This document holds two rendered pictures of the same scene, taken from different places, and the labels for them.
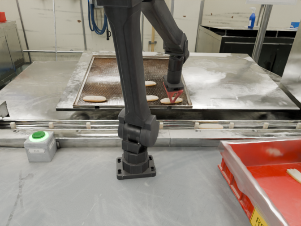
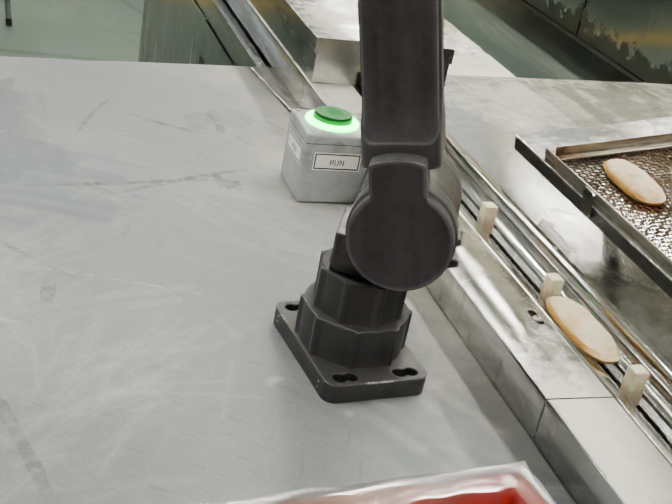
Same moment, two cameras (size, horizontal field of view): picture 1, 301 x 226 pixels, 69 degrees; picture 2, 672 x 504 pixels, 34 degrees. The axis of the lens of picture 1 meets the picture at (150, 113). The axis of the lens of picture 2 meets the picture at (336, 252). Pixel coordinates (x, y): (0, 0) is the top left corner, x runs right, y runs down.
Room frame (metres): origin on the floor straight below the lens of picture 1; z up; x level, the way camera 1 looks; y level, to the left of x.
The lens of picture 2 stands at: (0.28, -0.65, 1.28)
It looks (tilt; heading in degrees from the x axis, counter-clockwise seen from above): 27 degrees down; 72
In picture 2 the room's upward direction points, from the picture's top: 11 degrees clockwise
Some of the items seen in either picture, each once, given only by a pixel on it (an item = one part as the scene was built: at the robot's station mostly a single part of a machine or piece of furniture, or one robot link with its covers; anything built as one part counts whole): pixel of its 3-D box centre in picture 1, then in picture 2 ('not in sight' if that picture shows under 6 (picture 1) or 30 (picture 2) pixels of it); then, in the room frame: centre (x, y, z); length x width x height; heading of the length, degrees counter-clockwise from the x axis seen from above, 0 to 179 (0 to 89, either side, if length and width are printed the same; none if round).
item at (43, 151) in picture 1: (42, 149); (325, 170); (0.58, 0.35, 0.84); 0.08 x 0.08 x 0.11; 4
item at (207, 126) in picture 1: (210, 126); not in sight; (0.75, -0.24, 0.86); 0.10 x 0.04 x 0.01; 94
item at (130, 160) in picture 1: (135, 158); (355, 311); (0.53, 0.04, 0.86); 0.12 x 0.09 x 0.08; 100
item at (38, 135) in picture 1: (39, 136); (332, 120); (0.58, 0.35, 0.90); 0.04 x 0.04 x 0.02
